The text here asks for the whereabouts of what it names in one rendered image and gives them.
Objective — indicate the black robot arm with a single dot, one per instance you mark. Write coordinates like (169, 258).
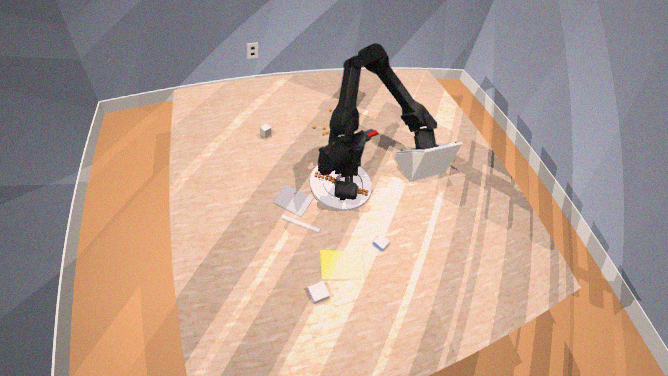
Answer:
(345, 117)

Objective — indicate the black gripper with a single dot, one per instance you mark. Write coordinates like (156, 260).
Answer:
(347, 189)

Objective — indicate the yellow flat square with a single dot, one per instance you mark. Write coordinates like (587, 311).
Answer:
(341, 264)

